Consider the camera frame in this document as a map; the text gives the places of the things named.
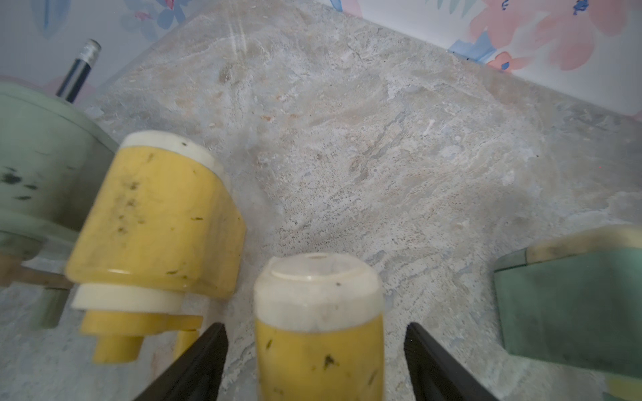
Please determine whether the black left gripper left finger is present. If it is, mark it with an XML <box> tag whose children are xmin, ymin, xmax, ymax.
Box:
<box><xmin>135</xmin><ymin>322</ymin><xmax>229</xmax><ymax>401</ymax></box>

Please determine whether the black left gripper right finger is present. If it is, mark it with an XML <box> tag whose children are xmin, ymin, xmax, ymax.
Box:
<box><xmin>404</xmin><ymin>322</ymin><xmax>498</xmax><ymax>401</ymax></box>

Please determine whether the yellow pencil sharpener back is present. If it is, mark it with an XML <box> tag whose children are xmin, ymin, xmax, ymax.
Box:
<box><xmin>253</xmin><ymin>253</ymin><xmax>385</xmax><ymax>400</ymax></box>

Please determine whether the yellow pencil sharpener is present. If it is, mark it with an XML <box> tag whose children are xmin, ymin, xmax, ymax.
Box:
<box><xmin>253</xmin><ymin>253</ymin><xmax>385</xmax><ymax>400</ymax></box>
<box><xmin>65</xmin><ymin>130</ymin><xmax>246</xmax><ymax>364</ymax></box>

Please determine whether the yellow pencil sharpener front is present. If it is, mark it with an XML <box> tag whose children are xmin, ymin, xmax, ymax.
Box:
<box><xmin>65</xmin><ymin>130</ymin><xmax>246</xmax><ymax>364</ymax></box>

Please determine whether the pale green pencil sharpener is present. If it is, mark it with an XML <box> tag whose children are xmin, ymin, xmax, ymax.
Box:
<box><xmin>0</xmin><ymin>38</ymin><xmax>120</xmax><ymax>331</ymax></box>

